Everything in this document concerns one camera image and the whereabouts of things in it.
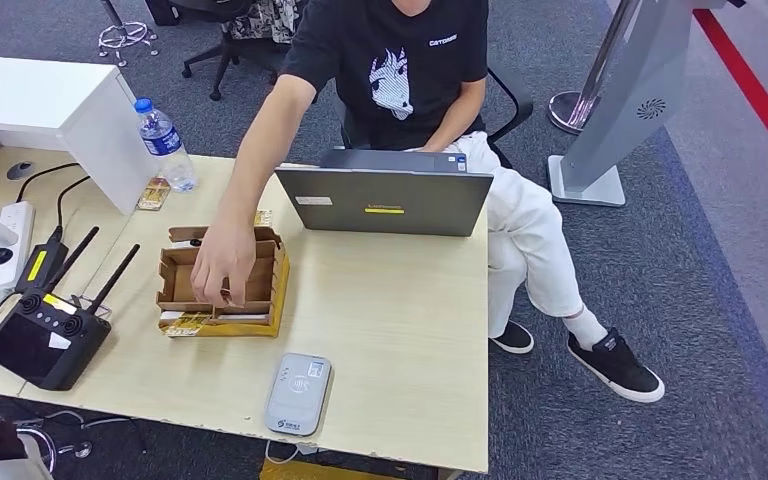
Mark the person's left hand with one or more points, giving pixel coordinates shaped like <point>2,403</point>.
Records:
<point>438,147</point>

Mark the person's right hand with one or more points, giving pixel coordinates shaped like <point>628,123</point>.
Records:
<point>225,258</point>

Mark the yellow tray box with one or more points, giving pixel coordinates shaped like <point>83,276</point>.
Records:
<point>278,311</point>

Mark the person's right forearm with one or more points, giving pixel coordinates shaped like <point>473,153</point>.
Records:
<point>245,185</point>

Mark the person's left forearm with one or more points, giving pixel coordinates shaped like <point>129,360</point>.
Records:
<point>460,112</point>

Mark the white key card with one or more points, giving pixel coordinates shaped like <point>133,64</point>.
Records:
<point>241,319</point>

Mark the yellow printed key card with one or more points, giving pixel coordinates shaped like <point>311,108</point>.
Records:
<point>185,324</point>

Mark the person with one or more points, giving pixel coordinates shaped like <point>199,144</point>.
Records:
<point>417,40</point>

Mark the grey card reader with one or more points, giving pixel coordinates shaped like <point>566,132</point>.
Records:
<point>298,394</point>

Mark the grey laptop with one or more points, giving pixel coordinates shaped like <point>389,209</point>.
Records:
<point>384,199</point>

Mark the black remote controller with antennas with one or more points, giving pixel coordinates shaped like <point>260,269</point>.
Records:
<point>43,344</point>

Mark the clear water bottle blue cap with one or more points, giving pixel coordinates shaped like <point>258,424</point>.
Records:
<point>165,142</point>

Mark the black power brick yellow label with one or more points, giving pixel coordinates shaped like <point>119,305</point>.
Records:
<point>39,265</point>

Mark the white power strip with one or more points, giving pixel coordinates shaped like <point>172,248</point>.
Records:
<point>14,232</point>

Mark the grey kiosk stand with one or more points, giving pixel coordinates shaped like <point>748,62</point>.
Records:
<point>629,86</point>

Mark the black white-soled shoe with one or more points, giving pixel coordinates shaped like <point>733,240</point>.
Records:
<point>616,364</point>
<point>513,339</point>

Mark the patterned cloth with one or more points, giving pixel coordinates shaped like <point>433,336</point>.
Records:
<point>268,20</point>

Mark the grey desk grommet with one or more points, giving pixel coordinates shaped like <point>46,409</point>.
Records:
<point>21,170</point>

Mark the white cabinet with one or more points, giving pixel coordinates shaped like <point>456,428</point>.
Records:
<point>33,93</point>

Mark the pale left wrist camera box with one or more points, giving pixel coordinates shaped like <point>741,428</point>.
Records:
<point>0,467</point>

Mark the chrome stanchion post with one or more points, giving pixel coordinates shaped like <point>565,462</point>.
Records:
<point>583,102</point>

